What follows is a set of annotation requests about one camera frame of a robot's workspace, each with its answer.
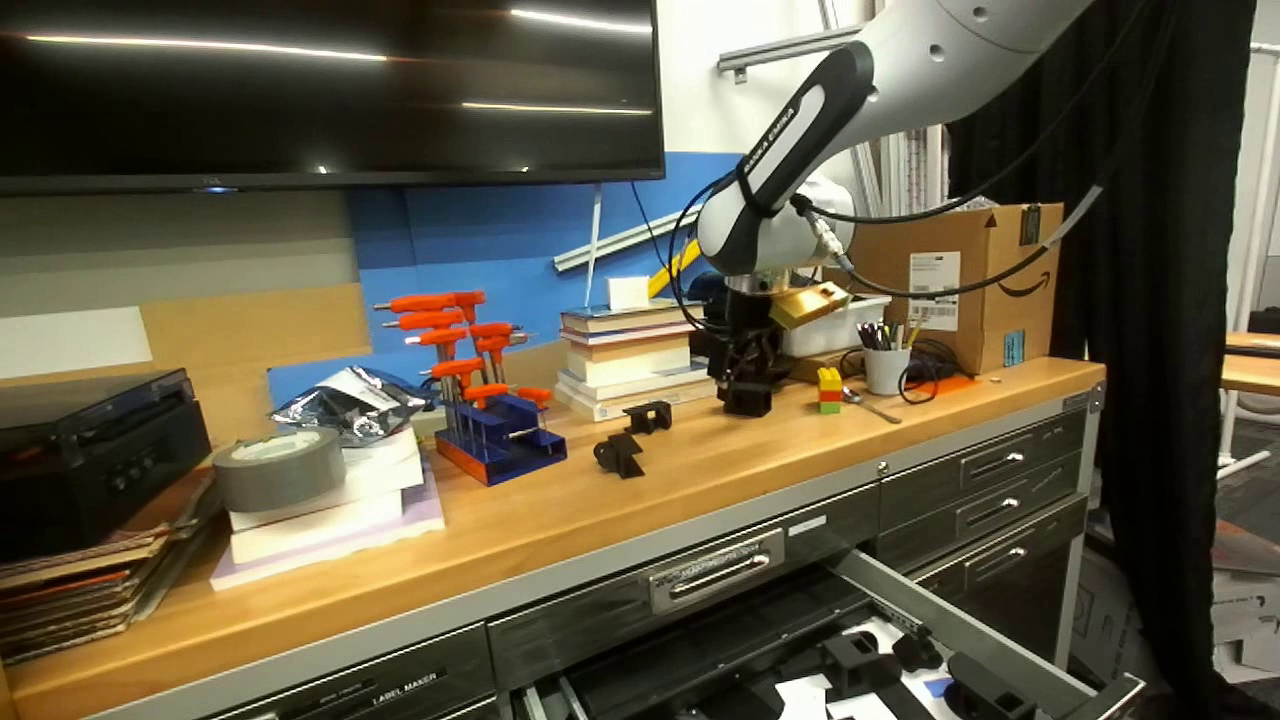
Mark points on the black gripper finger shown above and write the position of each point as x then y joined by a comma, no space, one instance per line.
722,373
772,373

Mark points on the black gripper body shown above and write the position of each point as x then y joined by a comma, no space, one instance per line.
744,331

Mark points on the small black clip part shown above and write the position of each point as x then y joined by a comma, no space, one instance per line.
651,417

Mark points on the tall black bracket part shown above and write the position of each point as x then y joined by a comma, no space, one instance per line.
618,452

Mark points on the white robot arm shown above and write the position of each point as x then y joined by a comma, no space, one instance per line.
909,65

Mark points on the open grey drawer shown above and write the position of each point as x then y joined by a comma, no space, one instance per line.
759,656

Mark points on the black part in drawer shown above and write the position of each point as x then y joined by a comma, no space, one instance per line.
864,683

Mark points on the colourful toy brick stack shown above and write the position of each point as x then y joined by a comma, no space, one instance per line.
828,390

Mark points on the white plastic bin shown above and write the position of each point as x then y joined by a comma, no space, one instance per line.
832,331

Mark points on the metal spoon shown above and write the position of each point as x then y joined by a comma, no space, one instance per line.
857,400

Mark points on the white pen cup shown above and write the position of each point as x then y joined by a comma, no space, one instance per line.
885,371

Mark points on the stack of books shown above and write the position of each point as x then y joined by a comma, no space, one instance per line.
628,359

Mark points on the yellow level tool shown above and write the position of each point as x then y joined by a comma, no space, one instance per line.
668,270

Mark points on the orange hex key set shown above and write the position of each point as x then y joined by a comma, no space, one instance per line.
490,420

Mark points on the cardboard box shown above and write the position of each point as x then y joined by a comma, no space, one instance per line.
975,281

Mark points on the closed cabinet drawers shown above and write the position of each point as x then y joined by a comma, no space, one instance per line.
978,523

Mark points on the white paper stack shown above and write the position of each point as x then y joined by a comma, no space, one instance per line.
389,495

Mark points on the crumpled silver foil bag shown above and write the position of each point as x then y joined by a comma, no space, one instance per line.
363,406

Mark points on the black curtain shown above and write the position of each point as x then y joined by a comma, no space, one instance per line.
1133,116

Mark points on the black device box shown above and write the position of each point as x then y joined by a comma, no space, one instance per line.
77,459

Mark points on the wrist camera wood block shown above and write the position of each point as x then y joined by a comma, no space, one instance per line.
799,307

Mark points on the aluminium rail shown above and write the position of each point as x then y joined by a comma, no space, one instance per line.
623,243

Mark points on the grey duct tape roll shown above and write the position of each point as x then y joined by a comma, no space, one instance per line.
280,475

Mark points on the black wall monitor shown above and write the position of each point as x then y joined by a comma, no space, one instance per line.
324,94

